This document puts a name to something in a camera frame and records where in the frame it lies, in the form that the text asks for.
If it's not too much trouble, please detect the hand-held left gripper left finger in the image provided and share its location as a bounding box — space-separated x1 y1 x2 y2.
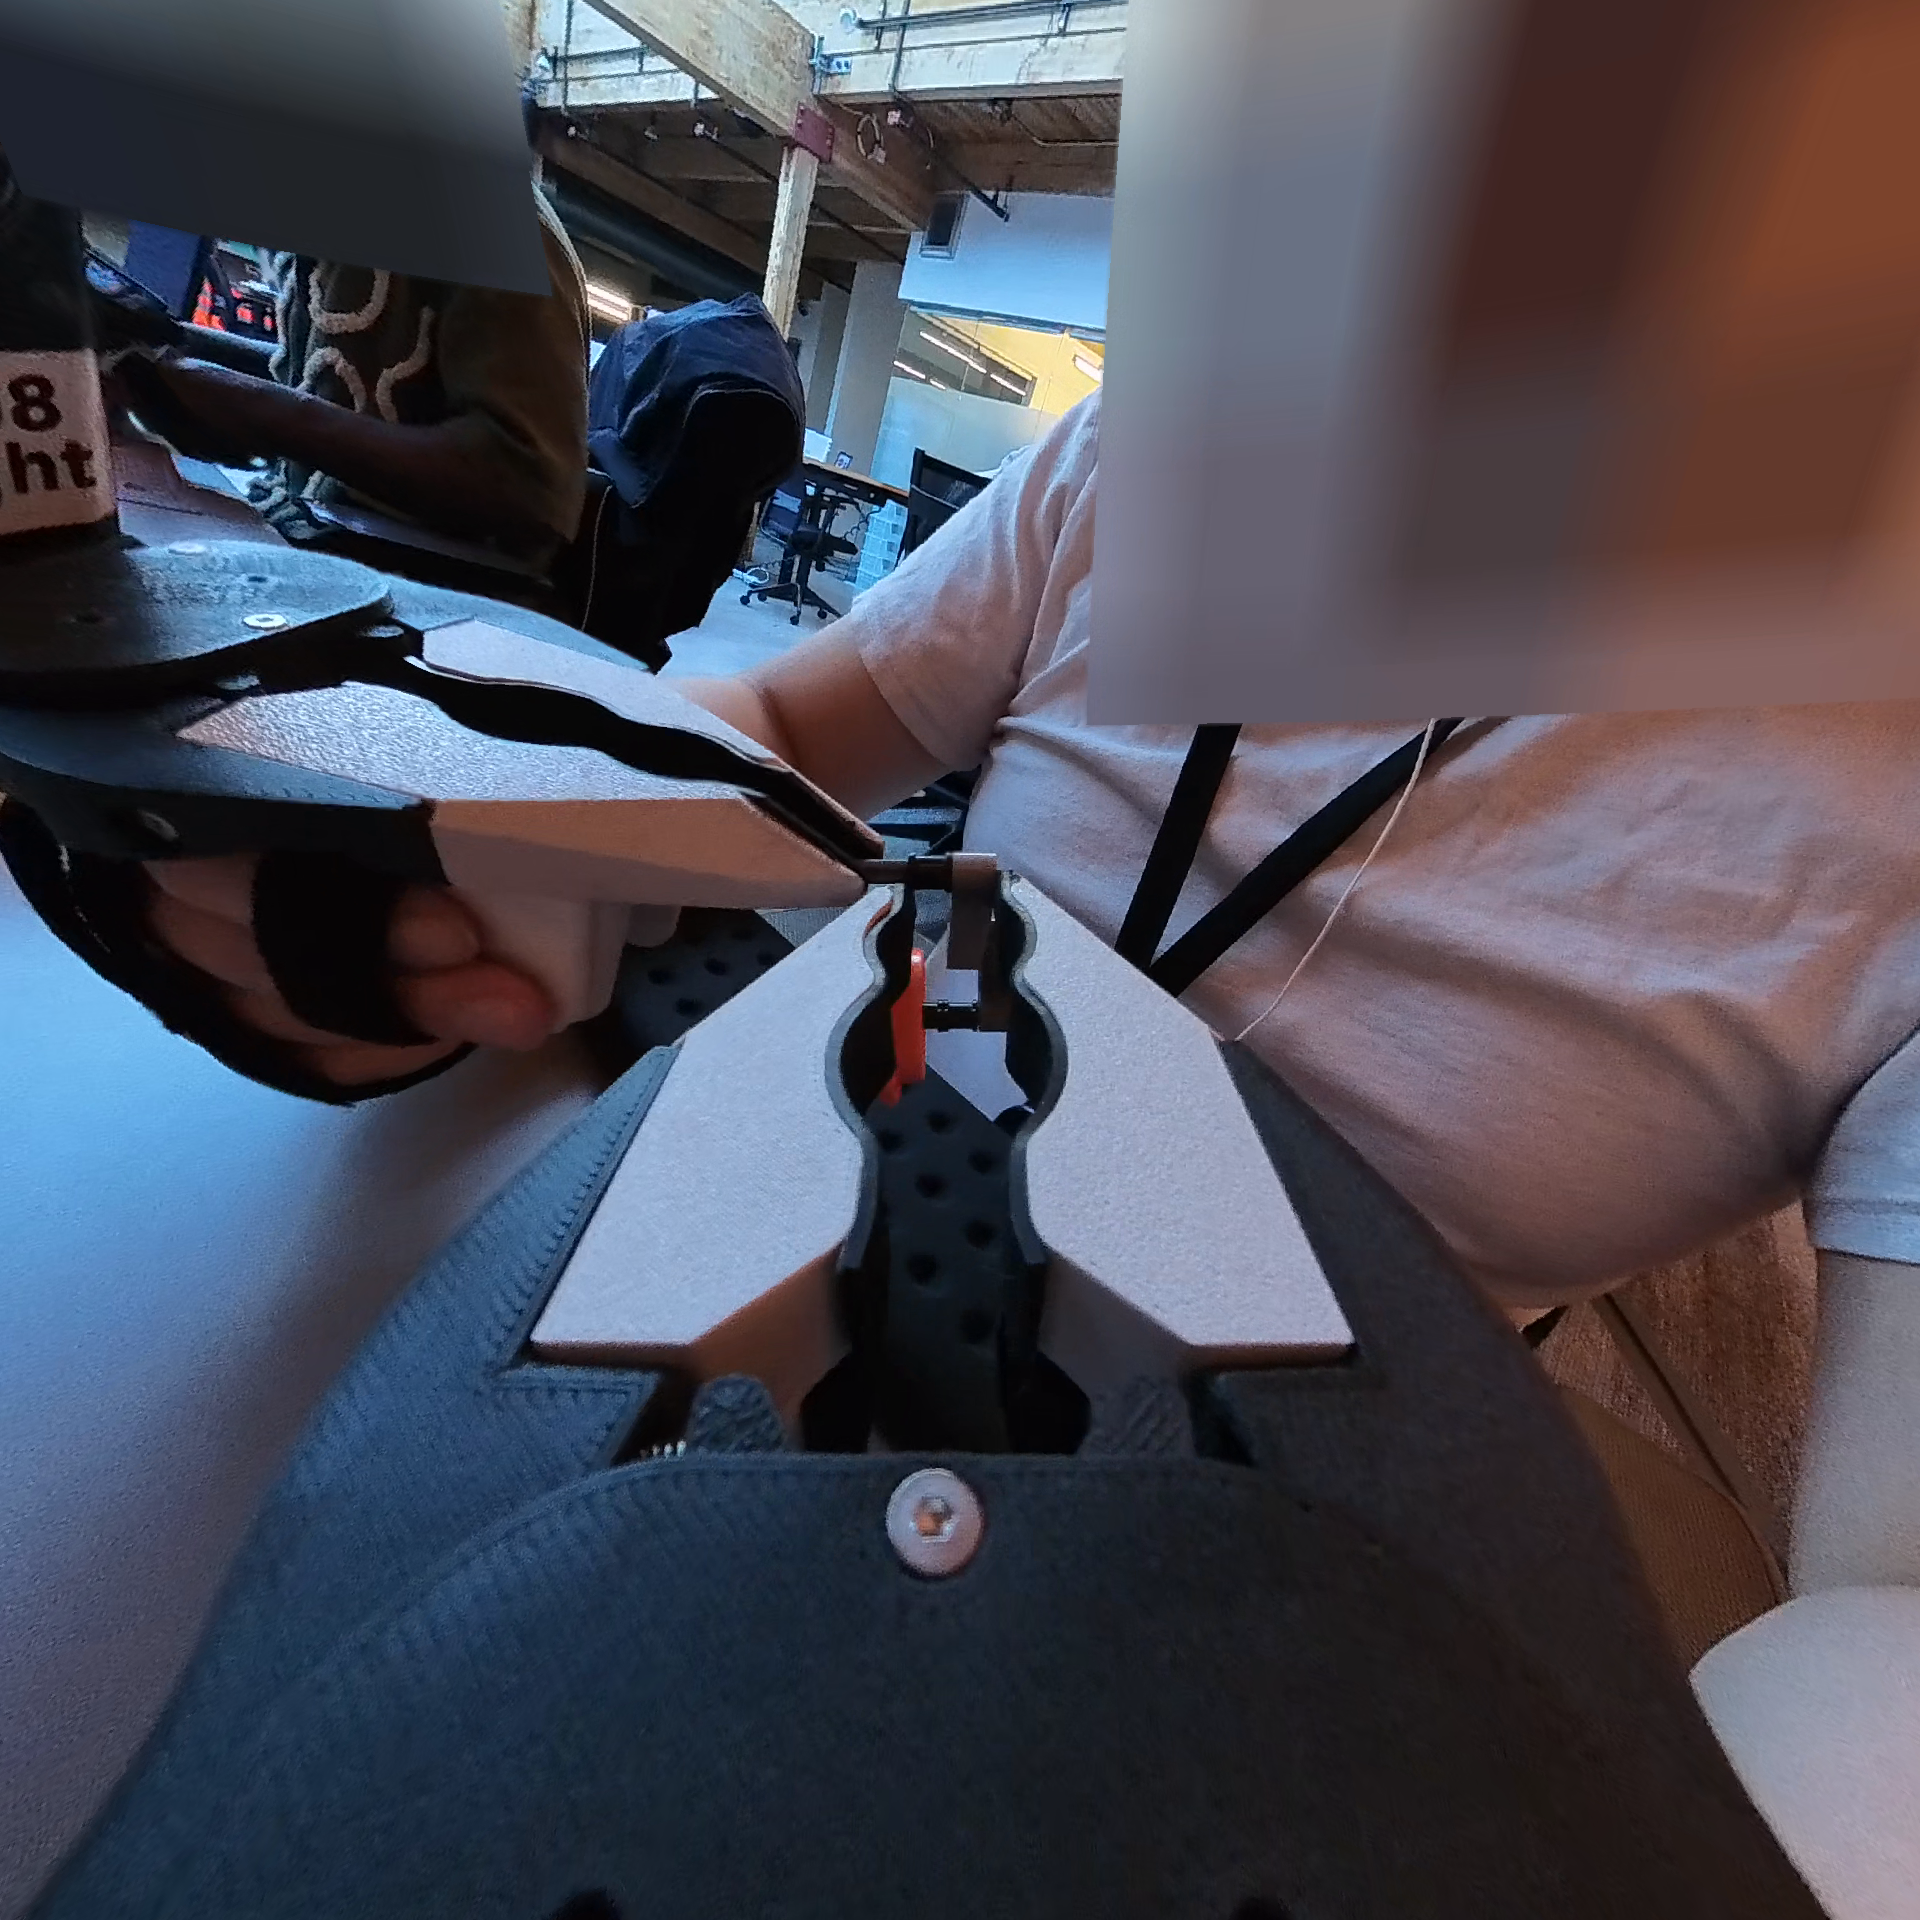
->
528 884 910 1455

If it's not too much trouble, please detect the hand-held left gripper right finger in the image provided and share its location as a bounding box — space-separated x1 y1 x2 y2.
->
1001 879 1359 1457

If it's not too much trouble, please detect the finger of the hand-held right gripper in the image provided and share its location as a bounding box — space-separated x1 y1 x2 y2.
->
175 679 884 913
416 619 886 859

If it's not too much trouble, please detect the grey toy beam with gears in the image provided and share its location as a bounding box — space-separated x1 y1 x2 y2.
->
878 854 1003 1105

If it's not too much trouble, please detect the person's right hand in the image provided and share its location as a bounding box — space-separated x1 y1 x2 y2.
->
141 867 552 1087

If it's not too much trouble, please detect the black office chair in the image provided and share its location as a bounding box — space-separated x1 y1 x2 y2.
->
743 480 860 627

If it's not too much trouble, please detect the dark blue jacket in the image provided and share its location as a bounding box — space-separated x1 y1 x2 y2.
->
584 295 811 670

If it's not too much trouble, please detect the person in white t-shirt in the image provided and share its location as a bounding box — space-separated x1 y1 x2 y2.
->
831 398 1920 1311

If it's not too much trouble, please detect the white earphone cord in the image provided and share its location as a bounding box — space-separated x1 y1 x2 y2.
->
1232 720 1449 1048

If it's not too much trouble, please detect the black lanyard strap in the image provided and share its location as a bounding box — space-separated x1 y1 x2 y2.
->
1118 720 1464 999

